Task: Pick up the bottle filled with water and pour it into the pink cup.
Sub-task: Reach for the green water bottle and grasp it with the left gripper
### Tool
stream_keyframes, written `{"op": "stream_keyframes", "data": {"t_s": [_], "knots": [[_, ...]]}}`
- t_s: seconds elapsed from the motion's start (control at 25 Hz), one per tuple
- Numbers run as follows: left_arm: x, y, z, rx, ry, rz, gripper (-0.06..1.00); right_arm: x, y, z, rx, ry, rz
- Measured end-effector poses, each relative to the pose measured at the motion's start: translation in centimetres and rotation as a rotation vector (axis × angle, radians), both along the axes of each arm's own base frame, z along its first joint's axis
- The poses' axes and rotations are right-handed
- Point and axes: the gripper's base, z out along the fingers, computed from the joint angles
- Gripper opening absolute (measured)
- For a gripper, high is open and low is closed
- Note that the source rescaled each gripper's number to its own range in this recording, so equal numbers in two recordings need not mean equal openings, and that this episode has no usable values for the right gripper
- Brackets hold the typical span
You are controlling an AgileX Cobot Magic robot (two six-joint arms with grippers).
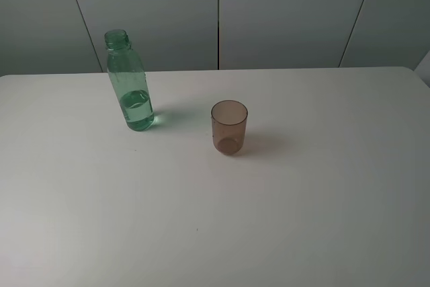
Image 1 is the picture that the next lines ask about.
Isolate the green transparent plastic bottle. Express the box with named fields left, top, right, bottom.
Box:
left=104, top=30, right=155, bottom=131

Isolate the pink translucent plastic cup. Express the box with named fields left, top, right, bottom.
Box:
left=211, top=100, right=249, bottom=155

